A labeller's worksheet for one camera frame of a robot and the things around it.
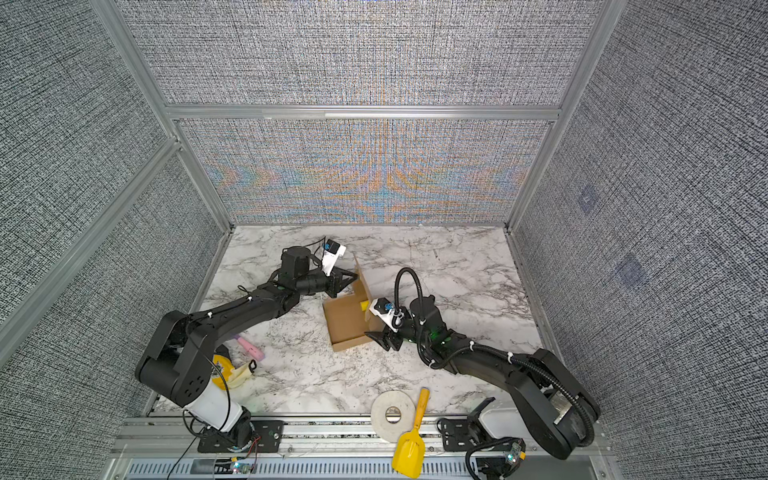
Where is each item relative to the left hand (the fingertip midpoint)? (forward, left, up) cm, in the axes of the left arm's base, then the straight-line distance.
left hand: (357, 278), depth 86 cm
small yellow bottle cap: (-1, -2, -13) cm, 13 cm away
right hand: (-11, -4, -5) cm, 12 cm away
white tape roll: (-37, -8, -15) cm, 40 cm away
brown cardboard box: (-7, +4, -15) cm, 16 cm away
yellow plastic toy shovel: (-41, -12, -13) cm, 44 cm away
